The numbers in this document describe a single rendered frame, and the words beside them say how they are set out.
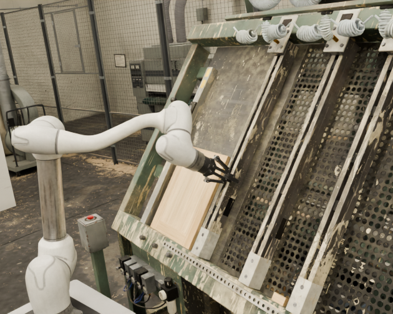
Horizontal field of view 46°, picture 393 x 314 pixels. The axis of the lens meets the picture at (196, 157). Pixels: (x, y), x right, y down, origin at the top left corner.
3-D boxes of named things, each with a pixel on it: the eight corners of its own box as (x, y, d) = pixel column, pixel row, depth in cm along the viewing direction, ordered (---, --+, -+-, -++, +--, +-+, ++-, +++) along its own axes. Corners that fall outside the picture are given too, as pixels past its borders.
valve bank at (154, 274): (114, 288, 253) (107, 249, 247) (137, 279, 261) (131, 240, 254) (160, 332, 213) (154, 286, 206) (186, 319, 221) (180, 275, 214)
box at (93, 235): (82, 248, 265) (76, 218, 260) (101, 240, 272) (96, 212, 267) (90, 255, 256) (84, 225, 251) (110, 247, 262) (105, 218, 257)
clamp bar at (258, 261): (246, 282, 189) (204, 269, 175) (352, 23, 199) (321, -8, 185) (263, 292, 181) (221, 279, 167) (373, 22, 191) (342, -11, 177)
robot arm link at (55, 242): (35, 291, 205) (47, 267, 226) (72, 289, 206) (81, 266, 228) (19, 119, 186) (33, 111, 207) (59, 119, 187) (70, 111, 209)
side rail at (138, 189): (133, 214, 281) (118, 209, 275) (204, 52, 290) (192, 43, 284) (138, 217, 276) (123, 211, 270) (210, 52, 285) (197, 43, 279)
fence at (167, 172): (145, 223, 257) (140, 221, 255) (212, 70, 265) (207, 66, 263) (150, 225, 253) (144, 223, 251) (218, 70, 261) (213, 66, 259)
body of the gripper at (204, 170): (199, 173, 191) (215, 180, 196) (208, 154, 192) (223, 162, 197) (189, 169, 197) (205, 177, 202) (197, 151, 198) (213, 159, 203)
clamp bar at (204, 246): (199, 254, 216) (160, 241, 201) (295, 28, 226) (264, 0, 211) (212, 261, 208) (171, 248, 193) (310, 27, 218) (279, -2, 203)
